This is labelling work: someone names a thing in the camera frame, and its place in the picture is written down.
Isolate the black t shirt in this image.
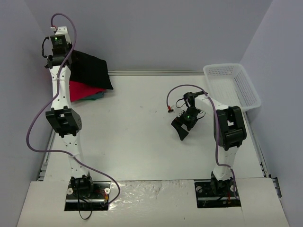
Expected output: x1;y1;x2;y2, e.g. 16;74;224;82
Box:
70;50;114;90

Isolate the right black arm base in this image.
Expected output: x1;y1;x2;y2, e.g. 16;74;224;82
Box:
194;180;241;209

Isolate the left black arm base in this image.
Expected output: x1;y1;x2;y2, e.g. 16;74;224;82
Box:
64;182;111;211

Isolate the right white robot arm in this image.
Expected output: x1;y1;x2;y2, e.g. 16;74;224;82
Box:
171;91;247;195

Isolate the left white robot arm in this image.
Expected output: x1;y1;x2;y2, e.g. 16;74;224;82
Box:
44;34;95;198

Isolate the folded red t shirt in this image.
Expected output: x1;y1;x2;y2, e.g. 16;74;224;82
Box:
69;81;104;102

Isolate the folded teal t shirt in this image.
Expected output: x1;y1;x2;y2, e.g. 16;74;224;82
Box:
84;92;104;101

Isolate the white plastic basket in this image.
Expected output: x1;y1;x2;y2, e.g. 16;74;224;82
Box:
203;63;261;112

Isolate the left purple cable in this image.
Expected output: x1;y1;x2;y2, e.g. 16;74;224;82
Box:
26;13;121;205

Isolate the purple cable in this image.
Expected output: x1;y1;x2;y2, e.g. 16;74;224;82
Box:
26;13;121;205
166;84;239;199

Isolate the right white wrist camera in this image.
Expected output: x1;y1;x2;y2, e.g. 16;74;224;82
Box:
168;106;174;113

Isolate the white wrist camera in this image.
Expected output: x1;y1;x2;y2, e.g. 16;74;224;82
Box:
50;26;71;44
168;106;174;113

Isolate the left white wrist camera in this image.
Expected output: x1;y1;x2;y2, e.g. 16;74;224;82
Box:
50;26;71;44

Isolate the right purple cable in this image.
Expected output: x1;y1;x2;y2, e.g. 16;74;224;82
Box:
166;84;239;199

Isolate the aluminium table rail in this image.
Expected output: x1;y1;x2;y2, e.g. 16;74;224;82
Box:
108;70;205;76

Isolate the black loop cable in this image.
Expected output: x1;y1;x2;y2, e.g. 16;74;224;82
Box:
78;203;94;220

